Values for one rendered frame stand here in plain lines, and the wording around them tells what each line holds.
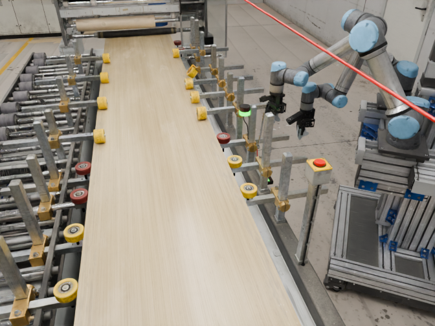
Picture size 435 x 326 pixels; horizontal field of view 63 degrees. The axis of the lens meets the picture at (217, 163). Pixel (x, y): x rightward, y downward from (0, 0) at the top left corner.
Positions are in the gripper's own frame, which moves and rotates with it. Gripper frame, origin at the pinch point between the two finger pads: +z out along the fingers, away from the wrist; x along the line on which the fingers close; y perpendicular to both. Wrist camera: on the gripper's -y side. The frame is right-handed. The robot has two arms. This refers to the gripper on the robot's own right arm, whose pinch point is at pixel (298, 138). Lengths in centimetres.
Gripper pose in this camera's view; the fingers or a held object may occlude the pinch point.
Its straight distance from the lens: 226.3
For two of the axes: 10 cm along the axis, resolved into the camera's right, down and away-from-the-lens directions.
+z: 0.0, 8.2, 5.7
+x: -2.2, -5.5, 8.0
